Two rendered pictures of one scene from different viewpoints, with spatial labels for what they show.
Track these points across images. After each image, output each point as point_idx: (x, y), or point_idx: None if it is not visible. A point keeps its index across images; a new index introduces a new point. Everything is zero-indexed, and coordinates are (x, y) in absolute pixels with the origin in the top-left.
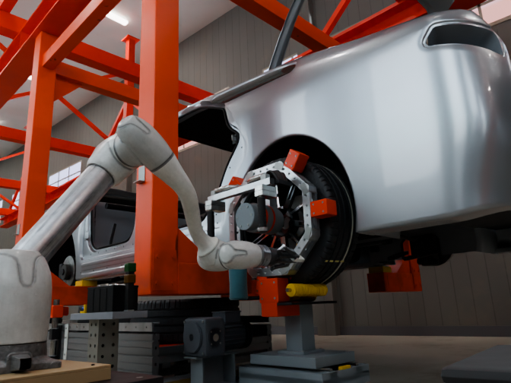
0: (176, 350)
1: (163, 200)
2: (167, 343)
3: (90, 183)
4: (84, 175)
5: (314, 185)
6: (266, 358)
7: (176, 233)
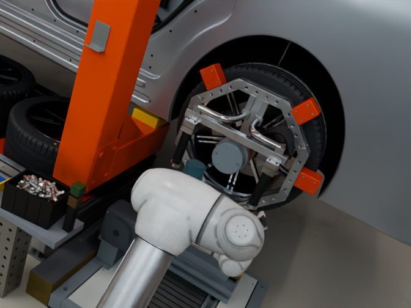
0: (82, 215)
1: (124, 85)
2: None
3: (156, 283)
4: (149, 272)
5: (307, 142)
6: None
7: (123, 120)
